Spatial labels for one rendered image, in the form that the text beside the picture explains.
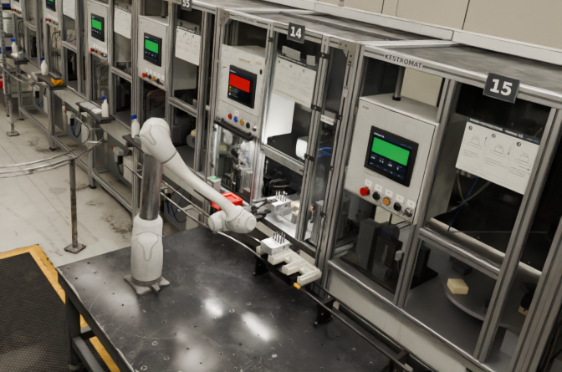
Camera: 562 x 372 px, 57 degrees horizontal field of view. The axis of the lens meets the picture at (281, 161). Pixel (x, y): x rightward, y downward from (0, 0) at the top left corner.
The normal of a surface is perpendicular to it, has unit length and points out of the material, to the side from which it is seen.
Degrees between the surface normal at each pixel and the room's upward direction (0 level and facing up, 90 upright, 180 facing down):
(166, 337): 0
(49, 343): 0
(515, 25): 90
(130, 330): 0
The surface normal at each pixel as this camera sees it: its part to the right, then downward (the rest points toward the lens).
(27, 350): 0.11, -0.92
